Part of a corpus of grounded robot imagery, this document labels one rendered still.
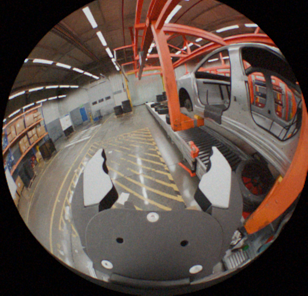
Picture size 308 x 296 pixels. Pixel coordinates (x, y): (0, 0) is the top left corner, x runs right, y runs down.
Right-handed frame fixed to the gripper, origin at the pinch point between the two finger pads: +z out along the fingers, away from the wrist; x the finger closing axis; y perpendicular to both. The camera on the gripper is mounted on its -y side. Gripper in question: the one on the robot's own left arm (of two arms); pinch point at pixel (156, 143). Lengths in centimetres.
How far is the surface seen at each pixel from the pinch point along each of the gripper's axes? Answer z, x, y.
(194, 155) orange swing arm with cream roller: 93, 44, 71
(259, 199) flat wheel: 0, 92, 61
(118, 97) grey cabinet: 948, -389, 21
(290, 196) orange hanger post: -22, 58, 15
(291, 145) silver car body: 1, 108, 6
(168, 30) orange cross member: 169, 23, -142
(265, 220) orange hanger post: -22, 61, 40
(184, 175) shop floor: 104, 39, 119
